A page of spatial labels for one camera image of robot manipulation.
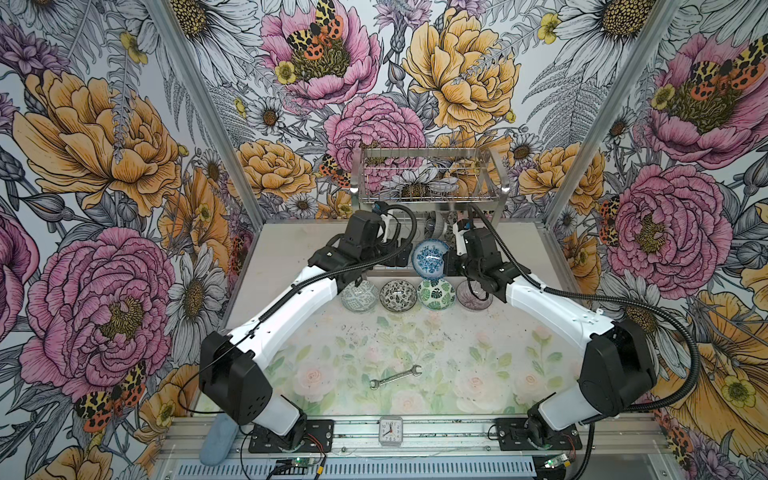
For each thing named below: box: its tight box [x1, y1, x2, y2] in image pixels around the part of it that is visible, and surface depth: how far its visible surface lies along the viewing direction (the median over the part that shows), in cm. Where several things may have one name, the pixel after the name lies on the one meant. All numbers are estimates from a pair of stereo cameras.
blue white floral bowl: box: [412, 239, 450, 280], surface depth 89 cm
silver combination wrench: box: [369, 364, 422, 391], surface depth 85 cm
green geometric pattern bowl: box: [341, 280, 380, 314], surface depth 99 cm
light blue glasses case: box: [199, 413, 239, 466], surface depth 73 cm
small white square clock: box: [379, 417, 404, 446], surface depth 75 cm
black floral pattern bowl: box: [379, 279, 418, 312], surface depth 100 cm
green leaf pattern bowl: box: [417, 279, 456, 311], surface depth 101 cm
